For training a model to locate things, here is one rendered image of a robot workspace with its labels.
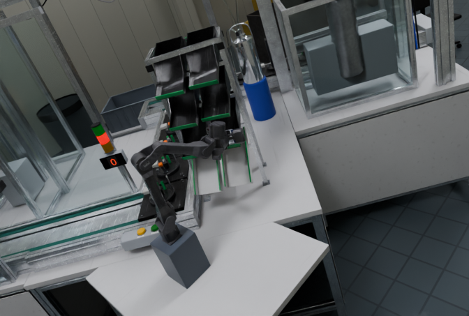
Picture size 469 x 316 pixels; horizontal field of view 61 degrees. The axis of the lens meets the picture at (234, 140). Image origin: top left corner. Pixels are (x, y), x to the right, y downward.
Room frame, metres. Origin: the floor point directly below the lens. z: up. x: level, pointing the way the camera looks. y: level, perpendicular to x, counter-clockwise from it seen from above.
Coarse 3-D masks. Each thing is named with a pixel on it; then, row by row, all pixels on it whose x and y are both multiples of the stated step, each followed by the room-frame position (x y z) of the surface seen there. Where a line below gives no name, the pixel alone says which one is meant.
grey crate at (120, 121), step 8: (144, 88) 4.03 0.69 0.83; (152, 88) 4.02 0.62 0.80; (112, 96) 4.07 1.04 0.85; (120, 96) 4.07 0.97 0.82; (128, 96) 4.06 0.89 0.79; (136, 96) 4.05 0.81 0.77; (144, 96) 4.04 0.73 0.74; (152, 96) 4.03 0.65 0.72; (112, 104) 4.03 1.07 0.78; (120, 104) 4.07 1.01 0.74; (128, 104) 4.06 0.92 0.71; (136, 104) 3.64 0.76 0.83; (104, 112) 3.68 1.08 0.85; (112, 112) 3.67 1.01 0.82; (120, 112) 3.66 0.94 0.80; (128, 112) 3.65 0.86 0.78; (136, 112) 3.64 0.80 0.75; (112, 120) 3.67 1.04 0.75; (120, 120) 3.66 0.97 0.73; (128, 120) 3.65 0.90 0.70; (136, 120) 3.65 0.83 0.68; (112, 128) 3.67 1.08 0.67; (120, 128) 3.67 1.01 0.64
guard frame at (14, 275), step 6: (0, 12) 2.83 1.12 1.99; (0, 18) 2.84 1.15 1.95; (6, 198) 2.57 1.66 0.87; (0, 204) 2.49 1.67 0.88; (0, 258) 1.65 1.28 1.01; (0, 264) 1.63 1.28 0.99; (6, 264) 1.65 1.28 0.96; (0, 270) 1.63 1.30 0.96; (6, 270) 1.63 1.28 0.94; (6, 276) 1.63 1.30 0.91; (12, 276) 1.63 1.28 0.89; (18, 276) 1.66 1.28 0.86; (0, 282) 1.63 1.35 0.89; (6, 282) 1.64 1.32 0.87; (12, 282) 1.63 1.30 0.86
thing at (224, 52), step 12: (192, 48) 1.71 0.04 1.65; (144, 60) 1.75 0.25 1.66; (156, 60) 1.73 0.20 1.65; (228, 60) 1.87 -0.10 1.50; (228, 72) 1.69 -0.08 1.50; (240, 96) 1.87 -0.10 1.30; (168, 108) 1.73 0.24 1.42; (240, 108) 1.69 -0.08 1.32; (180, 132) 1.75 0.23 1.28; (252, 132) 1.87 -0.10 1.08; (252, 144) 1.69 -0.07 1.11; (264, 180) 1.69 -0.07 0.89
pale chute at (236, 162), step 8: (224, 152) 1.71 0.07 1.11; (232, 152) 1.69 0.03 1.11; (240, 152) 1.68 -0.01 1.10; (248, 152) 1.65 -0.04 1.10; (224, 160) 1.67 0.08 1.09; (232, 160) 1.67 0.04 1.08; (240, 160) 1.65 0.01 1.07; (248, 160) 1.61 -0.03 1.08; (224, 168) 1.64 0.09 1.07; (232, 168) 1.64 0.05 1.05; (240, 168) 1.63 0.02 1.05; (248, 168) 1.58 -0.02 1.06; (224, 176) 1.60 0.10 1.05; (232, 176) 1.62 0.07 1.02; (240, 176) 1.60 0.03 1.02; (248, 176) 1.59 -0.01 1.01; (224, 184) 1.58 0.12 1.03; (232, 184) 1.60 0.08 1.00; (240, 184) 1.58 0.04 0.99
